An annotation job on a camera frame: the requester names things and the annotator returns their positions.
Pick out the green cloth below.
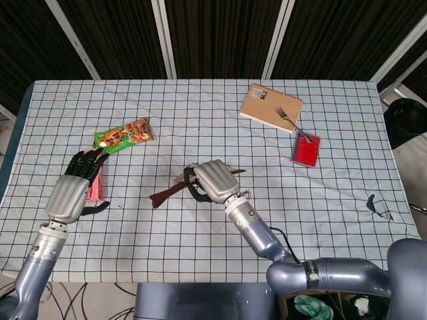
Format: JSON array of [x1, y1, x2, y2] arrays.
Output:
[[294, 295, 334, 320]]

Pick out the metal fork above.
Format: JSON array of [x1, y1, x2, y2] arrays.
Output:
[[275, 106, 314, 143]]

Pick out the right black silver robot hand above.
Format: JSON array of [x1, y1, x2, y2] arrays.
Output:
[[181, 159, 241, 204]]

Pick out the white blue checkered tablecloth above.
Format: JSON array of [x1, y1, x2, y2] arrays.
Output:
[[0, 79, 427, 283]]

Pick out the red ink pad case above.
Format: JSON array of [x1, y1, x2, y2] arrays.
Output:
[[291, 130, 322, 167]]

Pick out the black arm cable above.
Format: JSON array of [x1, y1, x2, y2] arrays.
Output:
[[268, 226, 301, 264]]

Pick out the black bag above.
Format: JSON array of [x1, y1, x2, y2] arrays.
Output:
[[383, 98, 427, 150]]

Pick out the blue-grey robot torso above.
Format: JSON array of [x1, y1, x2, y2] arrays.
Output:
[[133, 281, 278, 320]]

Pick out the green orange snack packet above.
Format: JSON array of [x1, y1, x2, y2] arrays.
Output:
[[93, 117, 155, 157]]

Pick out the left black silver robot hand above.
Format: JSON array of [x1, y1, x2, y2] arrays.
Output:
[[45, 148, 111, 225]]

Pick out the black floor cables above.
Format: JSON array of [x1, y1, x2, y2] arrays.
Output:
[[0, 281, 137, 320]]

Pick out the white partition frame post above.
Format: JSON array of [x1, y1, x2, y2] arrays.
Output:
[[372, 29, 427, 84], [0, 102, 17, 123], [150, 0, 177, 79], [45, 0, 101, 80], [262, 0, 296, 79]]

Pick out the paper folding fan red ribs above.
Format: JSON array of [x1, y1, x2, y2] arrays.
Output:
[[149, 163, 248, 209]]

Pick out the brown storage box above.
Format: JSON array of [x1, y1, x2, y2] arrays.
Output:
[[277, 289, 344, 320]]

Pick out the brown spiral notebook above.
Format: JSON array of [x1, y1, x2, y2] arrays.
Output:
[[239, 83, 304, 135]]

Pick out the white crumpled cloth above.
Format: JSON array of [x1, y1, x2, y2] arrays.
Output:
[[353, 295, 370, 315]]

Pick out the pink Colgate toothpaste box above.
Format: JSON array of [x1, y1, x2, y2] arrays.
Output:
[[85, 148, 108, 204]]

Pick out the aluminium frame rail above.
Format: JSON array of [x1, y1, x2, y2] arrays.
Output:
[[379, 83, 413, 107]]

